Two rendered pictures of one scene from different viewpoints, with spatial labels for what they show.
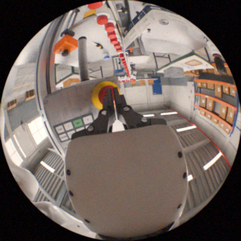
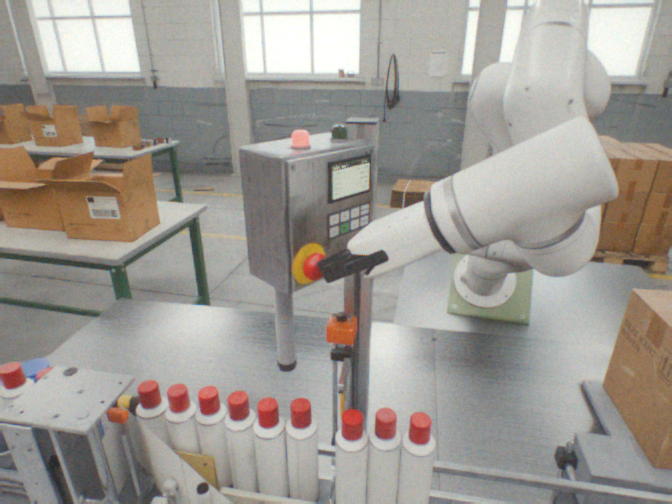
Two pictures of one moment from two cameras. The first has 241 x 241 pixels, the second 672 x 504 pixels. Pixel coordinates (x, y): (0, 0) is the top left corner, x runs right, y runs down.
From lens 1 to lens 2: 54 cm
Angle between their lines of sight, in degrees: 80
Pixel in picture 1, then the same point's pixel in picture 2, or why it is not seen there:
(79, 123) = (343, 227)
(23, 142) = (435, 13)
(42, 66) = (367, 299)
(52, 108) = not seen: hidden behind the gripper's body
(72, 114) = (345, 239)
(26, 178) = (495, 116)
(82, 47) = (291, 339)
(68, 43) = (347, 330)
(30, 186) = not seen: hidden behind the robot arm
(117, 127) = (302, 215)
